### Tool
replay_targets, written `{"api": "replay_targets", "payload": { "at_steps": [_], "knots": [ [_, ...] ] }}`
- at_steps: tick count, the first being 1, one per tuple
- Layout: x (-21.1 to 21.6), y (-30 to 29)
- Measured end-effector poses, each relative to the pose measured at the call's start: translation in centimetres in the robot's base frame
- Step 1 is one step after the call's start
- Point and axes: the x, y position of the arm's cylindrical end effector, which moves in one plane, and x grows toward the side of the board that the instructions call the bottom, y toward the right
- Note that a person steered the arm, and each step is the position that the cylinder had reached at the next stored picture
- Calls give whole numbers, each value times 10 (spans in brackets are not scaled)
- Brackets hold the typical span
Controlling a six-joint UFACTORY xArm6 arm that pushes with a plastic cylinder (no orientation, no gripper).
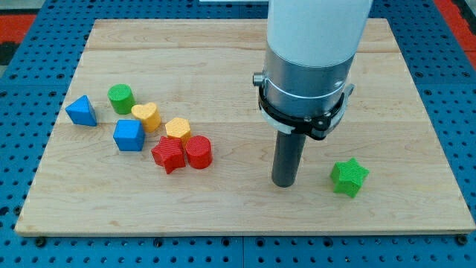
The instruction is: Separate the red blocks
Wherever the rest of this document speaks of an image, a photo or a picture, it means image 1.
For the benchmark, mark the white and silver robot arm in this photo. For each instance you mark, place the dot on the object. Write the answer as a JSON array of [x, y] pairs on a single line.
[[310, 48]]

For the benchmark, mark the red cylinder block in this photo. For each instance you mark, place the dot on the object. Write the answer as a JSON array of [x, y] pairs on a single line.
[[199, 152]]

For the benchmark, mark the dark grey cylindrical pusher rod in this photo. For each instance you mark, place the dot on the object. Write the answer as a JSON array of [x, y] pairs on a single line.
[[287, 155]]

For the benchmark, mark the yellow hexagon block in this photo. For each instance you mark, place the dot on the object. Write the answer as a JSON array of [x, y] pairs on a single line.
[[179, 128]]

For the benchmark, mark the red star block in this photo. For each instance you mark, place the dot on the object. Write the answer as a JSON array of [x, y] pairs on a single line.
[[169, 154]]

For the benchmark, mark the light wooden board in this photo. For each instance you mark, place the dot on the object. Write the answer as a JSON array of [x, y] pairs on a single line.
[[201, 70]]

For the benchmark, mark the yellow heart block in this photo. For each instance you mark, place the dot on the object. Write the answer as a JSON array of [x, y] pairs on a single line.
[[148, 114]]

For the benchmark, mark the blue cube block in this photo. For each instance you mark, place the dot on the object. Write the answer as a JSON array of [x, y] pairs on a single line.
[[129, 135]]

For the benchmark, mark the green star block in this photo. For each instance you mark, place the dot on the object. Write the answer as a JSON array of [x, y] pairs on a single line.
[[348, 177]]

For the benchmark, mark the green cylinder block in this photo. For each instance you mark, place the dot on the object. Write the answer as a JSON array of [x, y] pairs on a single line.
[[121, 98]]

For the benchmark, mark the blue triangle block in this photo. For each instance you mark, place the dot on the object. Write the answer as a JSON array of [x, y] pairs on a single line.
[[81, 112]]

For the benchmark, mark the black clamp ring bracket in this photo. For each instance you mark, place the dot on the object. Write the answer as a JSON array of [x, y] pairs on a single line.
[[317, 128]]

